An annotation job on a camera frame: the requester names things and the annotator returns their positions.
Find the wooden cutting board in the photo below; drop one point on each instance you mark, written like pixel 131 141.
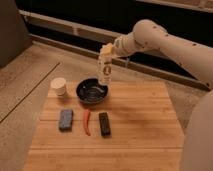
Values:
pixel 145 132

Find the white paper cup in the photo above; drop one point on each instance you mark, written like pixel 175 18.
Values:
pixel 59 86

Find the blue sponge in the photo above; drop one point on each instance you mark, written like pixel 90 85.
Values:
pixel 65 120

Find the white plastic bottle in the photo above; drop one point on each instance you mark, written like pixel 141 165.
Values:
pixel 104 70

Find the black rectangular block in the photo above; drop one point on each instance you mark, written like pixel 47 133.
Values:
pixel 104 124

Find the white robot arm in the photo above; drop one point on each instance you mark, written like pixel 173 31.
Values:
pixel 196 59

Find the dark ceramic bowl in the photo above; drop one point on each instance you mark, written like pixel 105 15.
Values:
pixel 89 91

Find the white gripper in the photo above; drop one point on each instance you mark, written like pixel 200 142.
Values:
pixel 122 47

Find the red chili pepper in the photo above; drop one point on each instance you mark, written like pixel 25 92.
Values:
pixel 86 117

